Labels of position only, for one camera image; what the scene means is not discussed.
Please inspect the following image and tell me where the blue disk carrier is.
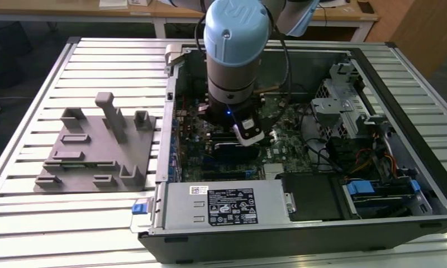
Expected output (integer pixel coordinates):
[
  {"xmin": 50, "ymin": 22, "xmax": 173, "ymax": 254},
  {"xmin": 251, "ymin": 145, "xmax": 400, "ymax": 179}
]
[{"xmin": 344, "ymin": 180, "xmax": 424, "ymax": 206}]

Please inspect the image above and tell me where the black label sticker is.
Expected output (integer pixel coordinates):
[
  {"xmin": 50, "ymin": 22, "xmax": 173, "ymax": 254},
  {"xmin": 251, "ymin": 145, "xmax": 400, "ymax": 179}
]
[{"xmin": 207, "ymin": 187, "xmax": 261, "ymax": 226}]

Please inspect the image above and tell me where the orange wire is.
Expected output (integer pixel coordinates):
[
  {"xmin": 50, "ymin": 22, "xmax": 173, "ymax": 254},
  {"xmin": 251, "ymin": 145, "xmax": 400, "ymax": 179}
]
[{"xmin": 384, "ymin": 155, "xmax": 401, "ymax": 179}]

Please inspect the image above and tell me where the wooden cabinet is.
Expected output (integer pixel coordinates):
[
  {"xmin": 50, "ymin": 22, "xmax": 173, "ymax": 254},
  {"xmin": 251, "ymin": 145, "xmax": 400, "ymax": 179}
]
[{"xmin": 365, "ymin": 0, "xmax": 447, "ymax": 78}]

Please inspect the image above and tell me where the metal disk bay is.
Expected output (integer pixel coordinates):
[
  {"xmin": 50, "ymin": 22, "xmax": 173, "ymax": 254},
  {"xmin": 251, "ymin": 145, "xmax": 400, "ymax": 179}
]
[{"xmin": 341, "ymin": 177, "xmax": 436, "ymax": 221}]

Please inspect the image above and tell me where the silver power supply unit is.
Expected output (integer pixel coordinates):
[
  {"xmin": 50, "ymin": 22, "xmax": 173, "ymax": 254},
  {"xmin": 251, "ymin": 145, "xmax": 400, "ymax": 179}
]
[{"xmin": 159, "ymin": 180, "xmax": 298, "ymax": 229}]

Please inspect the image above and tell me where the black chair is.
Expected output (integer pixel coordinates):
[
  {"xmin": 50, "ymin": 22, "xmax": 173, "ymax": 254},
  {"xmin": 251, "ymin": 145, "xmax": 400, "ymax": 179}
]
[{"xmin": 0, "ymin": 21, "xmax": 35, "ymax": 89}]

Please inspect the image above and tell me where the black phone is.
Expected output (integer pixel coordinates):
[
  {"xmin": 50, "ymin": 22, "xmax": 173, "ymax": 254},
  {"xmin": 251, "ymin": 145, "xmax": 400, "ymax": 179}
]
[{"xmin": 357, "ymin": 1, "xmax": 376, "ymax": 14}]

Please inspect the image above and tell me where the black open PC case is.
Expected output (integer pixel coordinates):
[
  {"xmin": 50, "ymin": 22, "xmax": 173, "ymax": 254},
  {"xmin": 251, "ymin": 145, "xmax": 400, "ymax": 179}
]
[{"xmin": 129, "ymin": 41, "xmax": 447, "ymax": 265}]

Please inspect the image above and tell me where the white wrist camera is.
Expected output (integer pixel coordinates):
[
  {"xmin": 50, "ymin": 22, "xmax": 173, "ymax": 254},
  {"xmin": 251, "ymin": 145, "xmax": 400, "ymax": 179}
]
[{"xmin": 233, "ymin": 116, "xmax": 266, "ymax": 147}]

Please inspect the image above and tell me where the black plastic cover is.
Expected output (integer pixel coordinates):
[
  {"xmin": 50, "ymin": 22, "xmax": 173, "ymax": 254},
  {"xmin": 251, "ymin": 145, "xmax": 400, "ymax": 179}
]
[{"xmin": 281, "ymin": 172, "xmax": 350, "ymax": 223}]

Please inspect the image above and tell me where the green motherboard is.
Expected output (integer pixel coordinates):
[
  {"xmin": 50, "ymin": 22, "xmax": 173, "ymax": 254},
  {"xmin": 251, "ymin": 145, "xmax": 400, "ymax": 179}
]
[{"xmin": 174, "ymin": 93, "xmax": 322, "ymax": 182}]

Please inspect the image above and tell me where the grey parts rack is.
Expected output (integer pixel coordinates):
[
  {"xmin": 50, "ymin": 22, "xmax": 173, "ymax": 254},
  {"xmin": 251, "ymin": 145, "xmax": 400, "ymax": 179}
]
[{"xmin": 34, "ymin": 91, "xmax": 158, "ymax": 194}]

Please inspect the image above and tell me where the black graphics card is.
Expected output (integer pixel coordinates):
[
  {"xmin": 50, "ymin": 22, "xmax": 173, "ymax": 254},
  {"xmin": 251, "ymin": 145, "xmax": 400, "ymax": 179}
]
[{"xmin": 213, "ymin": 141, "xmax": 263, "ymax": 162}]

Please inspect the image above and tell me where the wooden desk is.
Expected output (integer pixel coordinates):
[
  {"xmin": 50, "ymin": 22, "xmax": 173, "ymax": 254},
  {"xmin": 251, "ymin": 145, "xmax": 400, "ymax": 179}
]
[{"xmin": 0, "ymin": 0, "xmax": 381, "ymax": 42}]

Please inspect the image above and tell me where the small silver heatsink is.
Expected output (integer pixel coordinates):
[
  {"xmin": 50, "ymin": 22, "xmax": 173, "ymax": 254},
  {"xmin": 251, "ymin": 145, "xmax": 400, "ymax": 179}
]
[{"xmin": 265, "ymin": 164, "xmax": 286, "ymax": 179}]

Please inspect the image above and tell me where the white paper box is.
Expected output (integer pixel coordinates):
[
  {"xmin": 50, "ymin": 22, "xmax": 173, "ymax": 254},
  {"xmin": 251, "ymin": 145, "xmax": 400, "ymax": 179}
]
[{"xmin": 99, "ymin": 0, "xmax": 130, "ymax": 8}]

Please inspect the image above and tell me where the silver perforated drive cage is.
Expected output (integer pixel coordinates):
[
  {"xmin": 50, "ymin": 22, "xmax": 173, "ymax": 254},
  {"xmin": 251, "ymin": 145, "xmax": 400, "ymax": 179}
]
[{"xmin": 309, "ymin": 63, "xmax": 392, "ymax": 142}]

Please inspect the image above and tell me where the yellow wire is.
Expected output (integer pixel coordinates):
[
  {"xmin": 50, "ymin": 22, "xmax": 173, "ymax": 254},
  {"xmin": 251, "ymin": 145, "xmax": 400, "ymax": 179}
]
[{"xmin": 353, "ymin": 159, "xmax": 374, "ymax": 174}]

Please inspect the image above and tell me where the green RAM stick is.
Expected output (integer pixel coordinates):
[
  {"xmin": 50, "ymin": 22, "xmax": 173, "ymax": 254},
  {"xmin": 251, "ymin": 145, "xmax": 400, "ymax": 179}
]
[{"xmin": 60, "ymin": 163, "xmax": 115, "ymax": 170}]

